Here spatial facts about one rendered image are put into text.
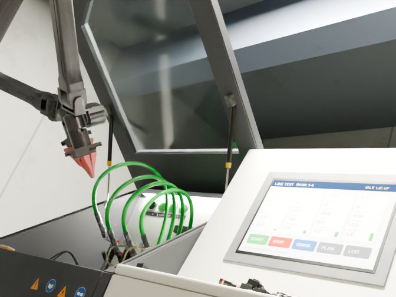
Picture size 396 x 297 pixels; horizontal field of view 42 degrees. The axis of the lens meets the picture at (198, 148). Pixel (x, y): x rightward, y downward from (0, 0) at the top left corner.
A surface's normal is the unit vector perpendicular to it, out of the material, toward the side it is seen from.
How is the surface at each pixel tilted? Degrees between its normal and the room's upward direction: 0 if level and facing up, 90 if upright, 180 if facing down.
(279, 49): 180
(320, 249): 76
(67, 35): 111
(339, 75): 180
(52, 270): 90
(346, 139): 90
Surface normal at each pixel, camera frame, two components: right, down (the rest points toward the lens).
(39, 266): -0.56, -0.52
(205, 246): -0.47, -0.71
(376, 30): -0.33, 0.85
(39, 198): 0.69, -0.06
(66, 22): 0.64, 0.35
